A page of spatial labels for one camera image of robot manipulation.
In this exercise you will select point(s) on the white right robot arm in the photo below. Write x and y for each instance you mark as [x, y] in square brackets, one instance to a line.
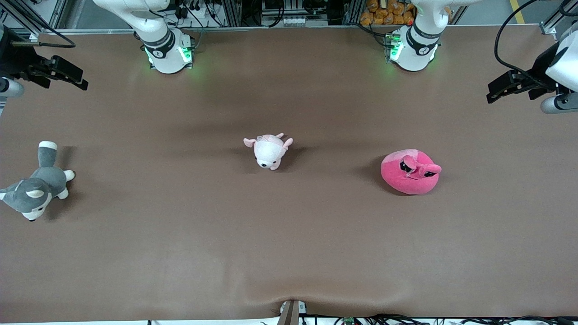
[162, 40]

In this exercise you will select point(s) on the pile of orange plush toys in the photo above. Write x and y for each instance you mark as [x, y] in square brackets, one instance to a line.
[386, 13]

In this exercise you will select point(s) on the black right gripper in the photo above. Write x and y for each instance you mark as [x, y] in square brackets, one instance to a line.
[14, 59]

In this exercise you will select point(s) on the aluminium frame profile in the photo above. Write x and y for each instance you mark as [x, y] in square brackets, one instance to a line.
[31, 16]
[556, 18]

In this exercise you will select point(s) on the pale pink white plush animal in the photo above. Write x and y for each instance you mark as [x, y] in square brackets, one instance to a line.
[270, 153]

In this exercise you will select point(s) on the white power strip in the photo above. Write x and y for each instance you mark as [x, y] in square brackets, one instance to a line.
[293, 20]

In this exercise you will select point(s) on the grey white husky plush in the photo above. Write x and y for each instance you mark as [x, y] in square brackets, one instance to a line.
[43, 183]

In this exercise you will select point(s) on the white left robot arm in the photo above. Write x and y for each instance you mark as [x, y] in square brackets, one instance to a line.
[417, 40]

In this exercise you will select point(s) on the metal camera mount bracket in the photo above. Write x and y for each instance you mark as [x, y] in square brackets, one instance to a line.
[291, 313]

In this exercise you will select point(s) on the round hot pink plush toy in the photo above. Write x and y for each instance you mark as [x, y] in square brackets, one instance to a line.
[408, 178]

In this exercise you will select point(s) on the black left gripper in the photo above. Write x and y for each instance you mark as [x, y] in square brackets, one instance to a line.
[540, 67]

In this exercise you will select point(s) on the brown table mat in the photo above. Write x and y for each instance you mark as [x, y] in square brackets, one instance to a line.
[289, 234]

